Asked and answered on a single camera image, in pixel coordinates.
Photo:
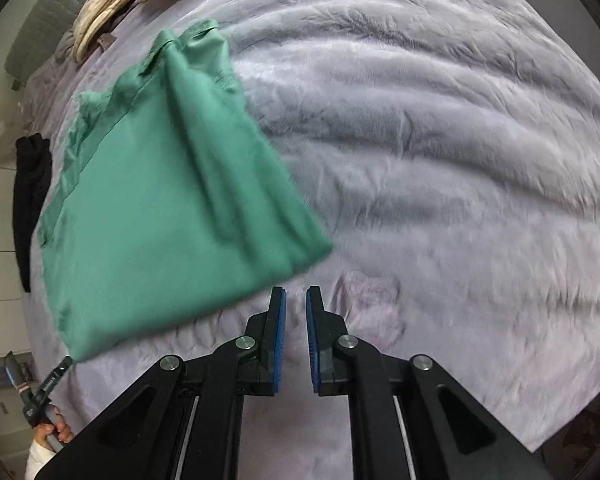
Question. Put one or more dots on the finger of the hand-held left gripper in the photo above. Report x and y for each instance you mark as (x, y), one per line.
(16, 375)
(52, 382)

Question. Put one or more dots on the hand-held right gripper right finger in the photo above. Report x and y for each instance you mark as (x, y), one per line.
(312, 340)

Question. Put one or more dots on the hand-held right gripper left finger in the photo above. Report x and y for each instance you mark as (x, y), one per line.
(279, 340)

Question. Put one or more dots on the green work shirt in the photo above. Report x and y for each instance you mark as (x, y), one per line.
(170, 220)

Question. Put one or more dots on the person's left forearm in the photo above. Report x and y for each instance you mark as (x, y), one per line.
(37, 460)

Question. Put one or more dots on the person's left hand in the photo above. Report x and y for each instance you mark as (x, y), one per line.
(62, 430)

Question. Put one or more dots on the black garment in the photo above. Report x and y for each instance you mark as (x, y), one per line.
(30, 195)

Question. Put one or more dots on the lavender embossed blanket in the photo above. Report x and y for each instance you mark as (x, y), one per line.
(430, 160)

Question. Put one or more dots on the grey padded headboard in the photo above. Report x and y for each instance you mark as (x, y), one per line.
(45, 20)

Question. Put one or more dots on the cream striped bedding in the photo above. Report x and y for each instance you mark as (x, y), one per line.
(110, 0)

